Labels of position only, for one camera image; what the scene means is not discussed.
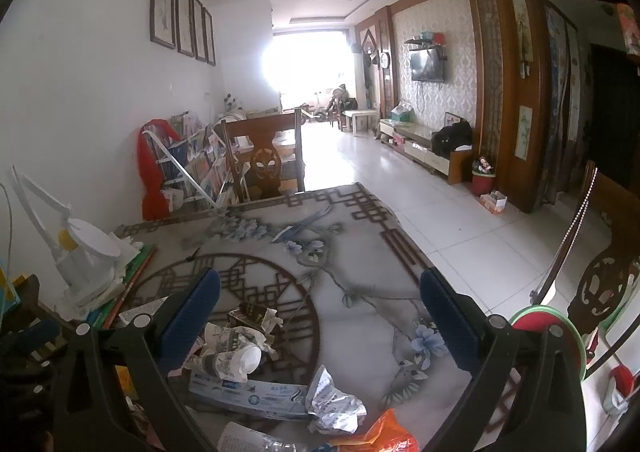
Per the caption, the white paper wrapper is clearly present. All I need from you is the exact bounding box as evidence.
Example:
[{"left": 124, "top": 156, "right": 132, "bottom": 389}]
[{"left": 183, "top": 302, "right": 283, "bottom": 384}]

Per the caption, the orange snack bag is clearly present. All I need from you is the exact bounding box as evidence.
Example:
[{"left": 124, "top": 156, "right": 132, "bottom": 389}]
[{"left": 329, "top": 409, "right": 420, "bottom": 452}]

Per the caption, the blue white toothpaste box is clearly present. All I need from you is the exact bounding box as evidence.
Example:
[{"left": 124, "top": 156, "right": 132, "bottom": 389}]
[{"left": 189, "top": 372, "right": 309, "bottom": 420}]

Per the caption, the silver foil wrapper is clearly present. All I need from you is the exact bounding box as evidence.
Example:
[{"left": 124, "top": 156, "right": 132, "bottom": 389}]
[{"left": 304, "top": 365, "right": 368, "bottom": 436}]

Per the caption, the clear plastic water bottle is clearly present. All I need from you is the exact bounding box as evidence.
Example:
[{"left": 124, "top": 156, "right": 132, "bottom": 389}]
[{"left": 217, "top": 422, "right": 306, "bottom": 452}]

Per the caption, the red bin with green rim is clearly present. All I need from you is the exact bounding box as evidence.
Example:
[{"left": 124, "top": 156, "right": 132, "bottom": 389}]
[{"left": 509, "top": 305, "right": 587, "bottom": 380}]

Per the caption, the stack of coloured books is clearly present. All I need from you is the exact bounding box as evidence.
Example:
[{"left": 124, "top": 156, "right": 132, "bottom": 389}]
[{"left": 85, "top": 233, "right": 156, "bottom": 330}]

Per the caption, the white desk lamp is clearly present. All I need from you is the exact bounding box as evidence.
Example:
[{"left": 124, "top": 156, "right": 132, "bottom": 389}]
[{"left": 11, "top": 167, "right": 120, "bottom": 320}]

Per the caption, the red cloth bag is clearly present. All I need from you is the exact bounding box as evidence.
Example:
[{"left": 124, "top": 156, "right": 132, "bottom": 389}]
[{"left": 137, "top": 120, "right": 181, "bottom": 221}]

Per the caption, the small carton on floor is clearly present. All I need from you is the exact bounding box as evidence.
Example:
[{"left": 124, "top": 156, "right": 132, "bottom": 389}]
[{"left": 480, "top": 190, "right": 508, "bottom": 215}]

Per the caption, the wooden chair at right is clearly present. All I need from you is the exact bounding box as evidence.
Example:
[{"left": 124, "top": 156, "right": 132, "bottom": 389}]
[{"left": 530, "top": 159, "right": 640, "bottom": 381}]

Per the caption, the white magazine rack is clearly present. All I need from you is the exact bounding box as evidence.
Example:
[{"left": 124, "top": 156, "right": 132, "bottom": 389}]
[{"left": 144, "top": 111, "right": 238, "bottom": 217}]

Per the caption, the small red floor bin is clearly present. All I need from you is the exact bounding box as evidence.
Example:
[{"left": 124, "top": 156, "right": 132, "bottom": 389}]
[{"left": 472, "top": 156, "right": 496, "bottom": 196}]

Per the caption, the dark wooden chair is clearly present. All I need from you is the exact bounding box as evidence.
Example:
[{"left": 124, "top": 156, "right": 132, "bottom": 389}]
[{"left": 217, "top": 108, "right": 305, "bottom": 203}]

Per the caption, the black bag on cabinet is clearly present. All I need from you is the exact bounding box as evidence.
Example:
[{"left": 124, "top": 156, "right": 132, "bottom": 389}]
[{"left": 432, "top": 120, "right": 473, "bottom": 158}]

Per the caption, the low tv cabinet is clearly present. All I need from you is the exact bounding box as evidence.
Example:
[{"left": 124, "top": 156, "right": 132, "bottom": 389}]
[{"left": 378, "top": 118, "right": 473, "bottom": 186}]

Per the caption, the framed picture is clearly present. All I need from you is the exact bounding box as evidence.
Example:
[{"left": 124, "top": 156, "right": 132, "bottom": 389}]
[
  {"left": 150, "top": 0, "right": 176, "bottom": 49},
  {"left": 203, "top": 8, "right": 216, "bottom": 66},
  {"left": 191, "top": 0, "right": 207, "bottom": 62},
  {"left": 176, "top": 0, "right": 194, "bottom": 58}
]

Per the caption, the white side table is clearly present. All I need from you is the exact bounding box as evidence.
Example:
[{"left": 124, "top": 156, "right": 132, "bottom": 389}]
[{"left": 344, "top": 110, "right": 378, "bottom": 136}]

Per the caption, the wooden wall partition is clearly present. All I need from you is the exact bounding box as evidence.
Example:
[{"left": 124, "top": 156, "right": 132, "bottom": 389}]
[{"left": 470, "top": 0, "right": 549, "bottom": 212}]

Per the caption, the wall mounted television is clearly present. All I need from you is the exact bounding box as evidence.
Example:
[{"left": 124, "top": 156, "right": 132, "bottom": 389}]
[{"left": 410, "top": 46, "right": 447, "bottom": 84}]

